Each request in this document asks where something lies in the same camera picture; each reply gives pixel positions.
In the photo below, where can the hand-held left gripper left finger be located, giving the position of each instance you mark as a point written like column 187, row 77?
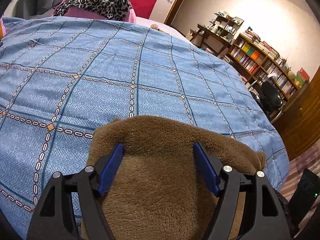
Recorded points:
column 111, row 170

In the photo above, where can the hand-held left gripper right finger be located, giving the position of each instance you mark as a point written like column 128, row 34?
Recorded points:
column 206, row 167

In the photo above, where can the brown fleece towel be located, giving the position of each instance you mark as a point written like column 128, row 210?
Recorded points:
column 160, row 180

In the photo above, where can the wooden door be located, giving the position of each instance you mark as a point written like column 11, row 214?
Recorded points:
column 297, row 120

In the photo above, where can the blue patterned blanket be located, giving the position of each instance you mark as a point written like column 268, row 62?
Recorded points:
column 100, row 80

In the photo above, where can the black office chair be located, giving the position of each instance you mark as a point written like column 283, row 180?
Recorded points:
column 270, row 95

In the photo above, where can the pink storage box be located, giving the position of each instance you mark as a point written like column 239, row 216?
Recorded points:
column 210, row 50

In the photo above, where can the wooden bookshelf with books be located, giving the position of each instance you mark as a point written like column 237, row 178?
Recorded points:
column 262, row 60

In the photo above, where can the wooden desk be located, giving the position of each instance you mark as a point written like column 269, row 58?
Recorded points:
column 207, row 33

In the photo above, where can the white bed sheet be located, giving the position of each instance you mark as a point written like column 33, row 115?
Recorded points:
column 172, row 31

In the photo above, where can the small wooden desk shelf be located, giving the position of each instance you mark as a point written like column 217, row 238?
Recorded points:
column 225, row 26

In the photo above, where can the small pink hairbrush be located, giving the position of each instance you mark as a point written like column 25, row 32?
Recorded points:
column 154, row 26

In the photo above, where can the pink blanket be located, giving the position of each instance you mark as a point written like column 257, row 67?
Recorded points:
column 77, row 11

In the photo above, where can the wooden wardrobe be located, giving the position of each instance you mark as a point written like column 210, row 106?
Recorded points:
column 172, row 7

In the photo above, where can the leopard print cloth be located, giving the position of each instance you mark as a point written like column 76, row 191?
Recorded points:
column 100, row 0

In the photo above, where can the orange pillow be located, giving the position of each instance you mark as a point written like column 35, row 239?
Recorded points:
column 2, row 30

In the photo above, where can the grey sofa chair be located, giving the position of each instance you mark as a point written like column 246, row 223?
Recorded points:
column 30, row 5

